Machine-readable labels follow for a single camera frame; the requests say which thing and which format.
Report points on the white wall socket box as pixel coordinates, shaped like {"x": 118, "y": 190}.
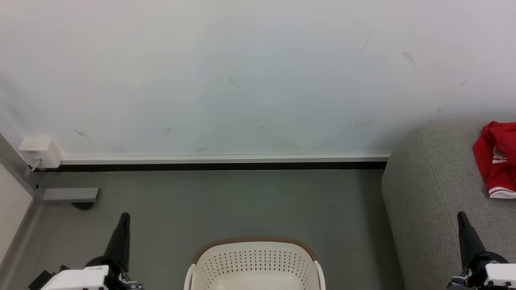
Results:
{"x": 40, "y": 151}

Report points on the black castor wheel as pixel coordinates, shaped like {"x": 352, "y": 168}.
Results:
{"x": 82, "y": 205}

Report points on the grey metal foot bar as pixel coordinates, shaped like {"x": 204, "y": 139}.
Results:
{"x": 70, "y": 194}

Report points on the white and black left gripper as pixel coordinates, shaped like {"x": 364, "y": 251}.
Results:
{"x": 76, "y": 278}

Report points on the cream perforated basket brown rim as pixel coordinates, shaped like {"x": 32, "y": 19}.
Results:
{"x": 254, "y": 264}

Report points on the white and dark skirting board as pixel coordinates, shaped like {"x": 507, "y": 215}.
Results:
{"x": 221, "y": 161}

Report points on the red garment with white stripes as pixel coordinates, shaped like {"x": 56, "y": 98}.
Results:
{"x": 496, "y": 157}

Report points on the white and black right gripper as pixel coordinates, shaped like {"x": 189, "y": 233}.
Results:
{"x": 489, "y": 274}

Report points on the grey fabric sofa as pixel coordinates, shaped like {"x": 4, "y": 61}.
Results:
{"x": 435, "y": 201}

